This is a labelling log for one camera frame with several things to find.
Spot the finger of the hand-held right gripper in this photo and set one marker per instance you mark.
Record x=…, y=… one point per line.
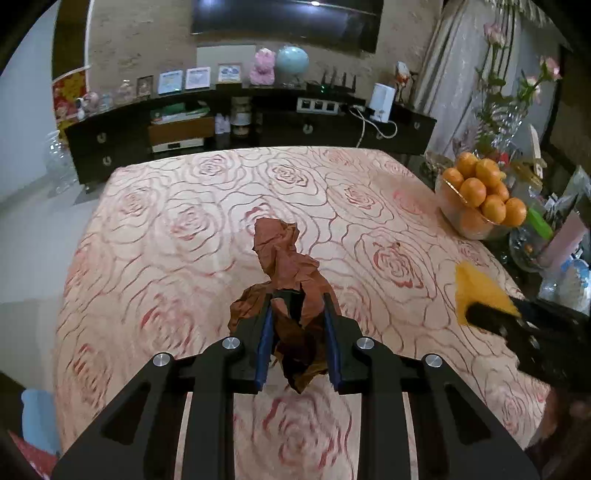
x=489, y=318

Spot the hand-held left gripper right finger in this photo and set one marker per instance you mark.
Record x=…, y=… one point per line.
x=333, y=346

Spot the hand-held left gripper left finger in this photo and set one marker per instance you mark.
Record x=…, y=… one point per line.
x=264, y=350

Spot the yellow paper piece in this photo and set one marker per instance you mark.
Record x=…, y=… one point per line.
x=480, y=286

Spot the brown paper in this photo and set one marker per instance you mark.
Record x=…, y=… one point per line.
x=281, y=258

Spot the red plastic mesh basket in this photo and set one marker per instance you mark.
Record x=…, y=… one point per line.
x=39, y=461

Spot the blue white mesh pouch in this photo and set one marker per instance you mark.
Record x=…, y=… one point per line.
x=570, y=281

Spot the small glass bowl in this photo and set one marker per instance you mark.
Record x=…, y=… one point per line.
x=526, y=251

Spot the glass fruit bowl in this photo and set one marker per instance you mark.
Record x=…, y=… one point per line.
x=461, y=224

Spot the green plastic object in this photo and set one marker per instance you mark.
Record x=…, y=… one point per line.
x=540, y=224

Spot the pink box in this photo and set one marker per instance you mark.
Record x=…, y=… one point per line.
x=565, y=237

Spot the glass bowl of oranges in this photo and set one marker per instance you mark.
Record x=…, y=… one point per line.
x=485, y=184

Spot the rose patterned tablecloth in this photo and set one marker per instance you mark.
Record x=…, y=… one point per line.
x=184, y=230

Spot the glass vase with pink flowers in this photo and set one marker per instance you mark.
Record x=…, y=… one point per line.
x=508, y=124

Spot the white set-top box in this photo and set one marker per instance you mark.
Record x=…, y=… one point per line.
x=178, y=145

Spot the small white bottles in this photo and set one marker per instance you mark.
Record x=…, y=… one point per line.
x=222, y=124

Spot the light blue plastic stool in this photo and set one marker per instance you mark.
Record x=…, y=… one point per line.
x=39, y=420

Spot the stacked jars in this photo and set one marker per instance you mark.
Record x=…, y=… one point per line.
x=241, y=115

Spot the white power strip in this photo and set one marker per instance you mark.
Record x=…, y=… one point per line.
x=317, y=105

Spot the beige curtain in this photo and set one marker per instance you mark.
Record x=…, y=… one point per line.
x=452, y=69

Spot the green and white papers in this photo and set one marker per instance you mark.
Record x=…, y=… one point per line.
x=180, y=113

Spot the black television cabinet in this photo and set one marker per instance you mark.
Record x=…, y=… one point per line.
x=115, y=143

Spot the black router with antennas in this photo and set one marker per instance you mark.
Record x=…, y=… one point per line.
x=332, y=86

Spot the white cat figurine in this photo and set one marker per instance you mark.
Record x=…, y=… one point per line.
x=403, y=74

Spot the clear large water bottle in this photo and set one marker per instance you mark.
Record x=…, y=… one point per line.
x=60, y=161

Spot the pink plush toy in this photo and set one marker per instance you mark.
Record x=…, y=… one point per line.
x=263, y=69

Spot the pale blue globe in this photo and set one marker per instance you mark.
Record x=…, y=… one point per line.
x=292, y=62

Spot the glass snow globe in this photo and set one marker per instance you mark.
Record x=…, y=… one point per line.
x=125, y=92

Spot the black curved television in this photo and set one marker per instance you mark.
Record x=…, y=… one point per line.
x=286, y=23

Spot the white photo frame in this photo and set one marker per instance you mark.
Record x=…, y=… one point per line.
x=229, y=73
x=171, y=82
x=198, y=78

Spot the small dark photo frame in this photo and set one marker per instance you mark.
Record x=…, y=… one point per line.
x=145, y=86

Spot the white wall panel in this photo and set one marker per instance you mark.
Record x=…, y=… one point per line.
x=226, y=53

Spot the white security camera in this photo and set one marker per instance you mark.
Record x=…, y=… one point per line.
x=82, y=108

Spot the red festive wall poster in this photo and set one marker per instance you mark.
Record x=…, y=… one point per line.
x=69, y=97

